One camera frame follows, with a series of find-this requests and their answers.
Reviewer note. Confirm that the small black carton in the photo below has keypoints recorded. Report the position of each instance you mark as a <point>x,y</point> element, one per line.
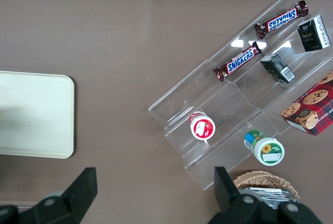
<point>313,34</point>
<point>278,68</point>

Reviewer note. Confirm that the red plaid cookie box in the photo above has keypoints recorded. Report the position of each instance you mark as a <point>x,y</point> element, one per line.
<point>312,109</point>

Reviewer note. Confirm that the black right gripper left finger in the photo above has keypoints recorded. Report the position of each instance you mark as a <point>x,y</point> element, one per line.
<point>70,203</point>

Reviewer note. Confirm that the clear acrylic stepped display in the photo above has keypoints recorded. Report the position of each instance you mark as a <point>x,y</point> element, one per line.
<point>234,99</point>

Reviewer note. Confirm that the aluminium foil container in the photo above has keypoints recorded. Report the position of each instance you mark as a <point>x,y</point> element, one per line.
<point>268,194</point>

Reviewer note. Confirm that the green lid yogurt cup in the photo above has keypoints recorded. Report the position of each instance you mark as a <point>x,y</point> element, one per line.
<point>268,150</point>

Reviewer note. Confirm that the Snickers chocolate bar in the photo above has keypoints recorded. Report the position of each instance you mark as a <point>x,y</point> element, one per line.
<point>239,60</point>
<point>282,19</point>

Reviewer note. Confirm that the beige plastic tray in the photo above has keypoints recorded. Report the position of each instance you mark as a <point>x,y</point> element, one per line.
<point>36,115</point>

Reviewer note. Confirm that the light tan wicker basket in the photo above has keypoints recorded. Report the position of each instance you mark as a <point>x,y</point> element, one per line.
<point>260,178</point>

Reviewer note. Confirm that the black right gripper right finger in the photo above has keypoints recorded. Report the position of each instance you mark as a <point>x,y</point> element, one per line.
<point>234,208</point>

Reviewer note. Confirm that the red lid yogurt cup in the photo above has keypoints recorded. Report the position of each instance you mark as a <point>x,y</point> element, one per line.
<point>202,129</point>

